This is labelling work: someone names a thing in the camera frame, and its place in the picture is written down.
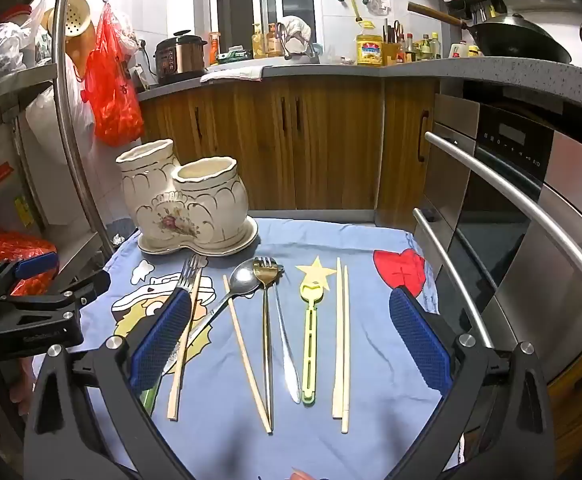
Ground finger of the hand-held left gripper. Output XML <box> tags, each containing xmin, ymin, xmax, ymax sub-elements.
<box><xmin>1</xmin><ymin>270</ymin><xmax>112</xmax><ymax>318</ymax></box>
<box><xmin>0</xmin><ymin>252</ymin><xmax>59</xmax><ymax>303</ymax></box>

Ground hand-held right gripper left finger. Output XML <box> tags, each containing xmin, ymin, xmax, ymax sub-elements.
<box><xmin>24</xmin><ymin>287</ymin><xmax>197</xmax><ymax>480</ymax></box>

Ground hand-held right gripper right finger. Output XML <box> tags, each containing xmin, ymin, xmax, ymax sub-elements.
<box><xmin>390</xmin><ymin>287</ymin><xmax>558</xmax><ymax>480</ymax></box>

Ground wooden chopstick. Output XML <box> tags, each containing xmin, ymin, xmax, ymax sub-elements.
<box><xmin>222</xmin><ymin>275</ymin><xmax>274</xmax><ymax>435</ymax></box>
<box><xmin>167</xmin><ymin>268</ymin><xmax>203</xmax><ymax>422</ymax></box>
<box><xmin>332</xmin><ymin>257</ymin><xmax>344</xmax><ymax>419</ymax></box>
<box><xmin>341</xmin><ymin>265</ymin><xmax>351</xmax><ymax>434</ymax></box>

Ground green plastic utensil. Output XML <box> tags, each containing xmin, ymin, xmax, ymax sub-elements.
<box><xmin>140</xmin><ymin>377</ymin><xmax>164</xmax><ymax>416</ymax></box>

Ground silver fork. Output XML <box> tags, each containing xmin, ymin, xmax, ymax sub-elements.
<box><xmin>173</xmin><ymin>254</ymin><xmax>203</xmax><ymax>296</ymax></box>

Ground silver spoon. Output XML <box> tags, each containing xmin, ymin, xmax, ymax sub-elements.
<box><xmin>161</xmin><ymin>258</ymin><xmax>262</xmax><ymax>377</ymax></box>

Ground gold fork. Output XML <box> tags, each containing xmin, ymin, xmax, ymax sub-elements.
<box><xmin>253</xmin><ymin>256</ymin><xmax>278</xmax><ymax>413</ymax></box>

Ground yellow-green star utensil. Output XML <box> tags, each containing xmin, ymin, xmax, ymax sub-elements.
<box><xmin>295</xmin><ymin>256</ymin><xmax>338</xmax><ymax>406</ymax></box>

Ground silver teardrop-handle cutlery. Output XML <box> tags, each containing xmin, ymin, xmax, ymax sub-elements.
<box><xmin>270</xmin><ymin>260</ymin><xmax>303</xmax><ymax>405</ymax></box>

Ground cream ceramic utensil holder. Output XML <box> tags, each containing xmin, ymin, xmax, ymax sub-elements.
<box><xmin>116</xmin><ymin>139</ymin><xmax>260</xmax><ymax>257</ymax></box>

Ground person's left hand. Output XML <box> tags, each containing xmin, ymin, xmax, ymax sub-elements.
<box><xmin>5</xmin><ymin>366</ymin><xmax>35</xmax><ymax>418</ymax></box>

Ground large red plastic bag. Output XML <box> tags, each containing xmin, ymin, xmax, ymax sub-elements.
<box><xmin>0</xmin><ymin>230</ymin><xmax>61</xmax><ymax>297</ymax></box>

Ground blue cartoon printed blanket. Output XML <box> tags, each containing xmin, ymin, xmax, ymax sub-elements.
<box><xmin>34</xmin><ymin>217</ymin><xmax>466</xmax><ymax>480</ymax></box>

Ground stainless steel shelf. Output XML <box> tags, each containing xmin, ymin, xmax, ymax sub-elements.
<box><xmin>0</xmin><ymin>57</ymin><xmax>112</xmax><ymax>281</ymax></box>

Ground curved chrome tube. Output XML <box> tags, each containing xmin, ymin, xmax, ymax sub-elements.
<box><xmin>51</xmin><ymin>0</ymin><xmax>117</xmax><ymax>261</ymax></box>

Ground hanging red plastic bag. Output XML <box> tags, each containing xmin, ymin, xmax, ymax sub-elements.
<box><xmin>85</xmin><ymin>5</ymin><xmax>145</xmax><ymax>148</ymax></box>

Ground built-in stainless oven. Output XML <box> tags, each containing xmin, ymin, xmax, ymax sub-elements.
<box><xmin>413</xmin><ymin>91</ymin><xmax>582</xmax><ymax>386</ymax></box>

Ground wooden kitchen cabinets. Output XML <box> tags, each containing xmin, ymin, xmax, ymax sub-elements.
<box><xmin>138</xmin><ymin>77</ymin><xmax>437</xmax><ymax>233</ymax></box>

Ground electric pressure cooker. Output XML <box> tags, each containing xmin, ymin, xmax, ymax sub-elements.
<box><xmin>153</xmin><ymin>30</ymin><xmax>208</xmax><ymax>86</ymax></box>

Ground yellow colander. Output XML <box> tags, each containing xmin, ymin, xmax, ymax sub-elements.
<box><xmin>41</xmin><ymin>0</ymin><xmax>95</xmax><ymax>41</ymax></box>

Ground white towel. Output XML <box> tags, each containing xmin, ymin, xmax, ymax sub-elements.
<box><xmin>200</xmin><ymin>65</ymin><xmax>264</xmax><ymax>83</ymax></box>

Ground green sponge tray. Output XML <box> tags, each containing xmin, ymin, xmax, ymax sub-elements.
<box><xmin>218</xmin><ymin>46</ymin><xmax>252</xmax><ymax>64</ymax></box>

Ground grey kitchen countertop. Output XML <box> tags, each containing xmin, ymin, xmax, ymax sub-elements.
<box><xmin>136</xmin><ymin>55</ymin><xmax>582</xmax><ymax>118</ymax></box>

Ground row of condiment bottles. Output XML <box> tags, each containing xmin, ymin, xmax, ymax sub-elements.
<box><xmin>401</xmin><ymin>32</ymin><xmax>482</xmax><ymax>63</ymax></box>

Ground wooden knife block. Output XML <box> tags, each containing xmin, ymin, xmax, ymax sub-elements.
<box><xmin>382</xmin><ymin>20</ymin><xmax>405</xmax><ymax>66</ymax></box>

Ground yellow food jar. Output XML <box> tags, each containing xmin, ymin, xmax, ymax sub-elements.
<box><xmin>356</xmin><ymin>34</ymin><xmax>384</xmax><ymax>67</ymax></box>

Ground faucet with cloth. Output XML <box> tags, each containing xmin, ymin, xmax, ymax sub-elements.
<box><xmin>276</xmin><ymin>16</ymin><xmax>318</xmax><ymax>63</ymax></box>

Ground black wok with wooden handle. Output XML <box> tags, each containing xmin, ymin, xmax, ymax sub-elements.
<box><xmin>407</xmin><ymin>1</ymin><xmax>572</xmax><ymax>64</ymax></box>

